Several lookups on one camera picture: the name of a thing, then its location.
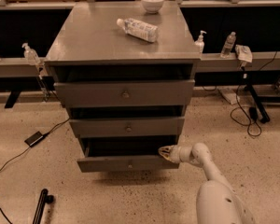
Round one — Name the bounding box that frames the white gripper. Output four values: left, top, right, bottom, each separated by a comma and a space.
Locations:
158, 146, 193, 163

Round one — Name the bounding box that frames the grey bottom drawer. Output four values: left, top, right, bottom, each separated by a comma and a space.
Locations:
77, 135, 178, 173

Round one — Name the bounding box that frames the grey drawer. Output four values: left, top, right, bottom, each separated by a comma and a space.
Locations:
54, 79, 194, 107
70, 117, 184, 138
77, 135, 178, 173

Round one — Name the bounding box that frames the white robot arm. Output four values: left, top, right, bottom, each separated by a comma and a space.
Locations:
159, 143, 256, 224

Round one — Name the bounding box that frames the grey middle drawer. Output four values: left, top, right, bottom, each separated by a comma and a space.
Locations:
70, 117, 184, 138

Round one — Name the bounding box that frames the grey top drawer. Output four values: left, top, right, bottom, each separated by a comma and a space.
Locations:
54, 79, 194, 107

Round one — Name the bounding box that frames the grey drawer cabinet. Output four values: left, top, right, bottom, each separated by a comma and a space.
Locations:
43, 1, 201, 164

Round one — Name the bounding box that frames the flat white paper pad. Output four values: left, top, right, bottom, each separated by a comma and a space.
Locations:
218, 88, 240, 105

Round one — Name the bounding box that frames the black table leg right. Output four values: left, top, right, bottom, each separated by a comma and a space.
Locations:
244, 73, 270, 123

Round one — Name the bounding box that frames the white pump sanitizer bottle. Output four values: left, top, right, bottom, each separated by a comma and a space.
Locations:
195, 30, 205, 53

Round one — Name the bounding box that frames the lying clear water bottle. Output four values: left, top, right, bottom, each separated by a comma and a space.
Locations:
117, 18, 158, 43

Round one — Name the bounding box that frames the white plastic bag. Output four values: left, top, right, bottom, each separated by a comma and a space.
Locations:
235, 45, 253, 63

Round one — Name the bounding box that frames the black power adapter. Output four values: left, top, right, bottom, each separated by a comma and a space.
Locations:
25, 132, 44, 147

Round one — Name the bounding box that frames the white bowl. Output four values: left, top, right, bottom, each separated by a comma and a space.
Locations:
141, 0, 165, 14

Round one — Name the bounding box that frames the clear pump bottle left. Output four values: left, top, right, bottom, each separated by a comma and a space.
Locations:
22, 43, 41, 65

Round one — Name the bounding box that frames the black adapter cable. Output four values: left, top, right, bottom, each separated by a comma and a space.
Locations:
0, 118, 71, 181

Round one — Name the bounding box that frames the black bracket left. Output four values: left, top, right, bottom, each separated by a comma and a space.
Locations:
5, 91, 21, 108

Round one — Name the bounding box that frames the grey shelf rail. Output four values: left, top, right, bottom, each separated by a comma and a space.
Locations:
0, 51, 280, 78

